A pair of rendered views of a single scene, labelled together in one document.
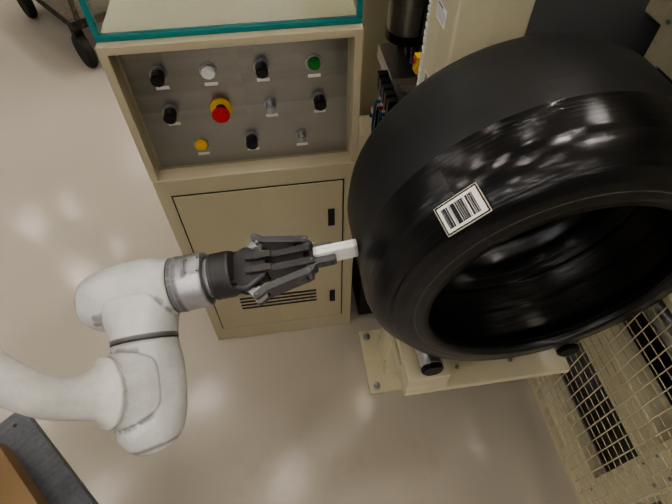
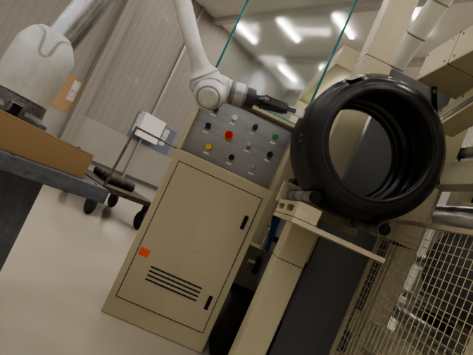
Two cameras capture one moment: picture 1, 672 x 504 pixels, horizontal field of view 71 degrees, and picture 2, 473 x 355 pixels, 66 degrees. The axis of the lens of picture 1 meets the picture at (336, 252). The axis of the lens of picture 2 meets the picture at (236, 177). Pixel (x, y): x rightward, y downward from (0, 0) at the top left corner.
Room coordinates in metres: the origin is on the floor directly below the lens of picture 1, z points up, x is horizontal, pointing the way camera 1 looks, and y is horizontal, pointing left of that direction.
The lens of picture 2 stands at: (-0.93, -0.02, 0.76)
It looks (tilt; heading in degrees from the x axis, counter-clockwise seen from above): 4 degrees up; 5
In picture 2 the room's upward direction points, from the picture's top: 24 degrees clockwise
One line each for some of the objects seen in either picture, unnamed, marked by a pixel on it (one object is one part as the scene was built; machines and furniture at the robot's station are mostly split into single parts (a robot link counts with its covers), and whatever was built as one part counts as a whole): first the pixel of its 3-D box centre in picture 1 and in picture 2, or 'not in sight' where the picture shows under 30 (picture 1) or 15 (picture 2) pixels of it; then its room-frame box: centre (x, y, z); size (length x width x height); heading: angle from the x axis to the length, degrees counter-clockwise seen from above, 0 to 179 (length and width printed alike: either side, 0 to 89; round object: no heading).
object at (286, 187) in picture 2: not in sight; (319, 208); (0.75, -0.28, 0.90); 0.40 x 0.03 x 0.10; 98
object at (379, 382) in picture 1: (397, 356); not in sight; (0.83, -0.24, 0.01); 0.27 x 0.27 x 0.02; 8
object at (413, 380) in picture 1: (407, 309); (295, 210); (0.56, -0.16, 0.83); 0.36 x 0.09 x 0.06; 8
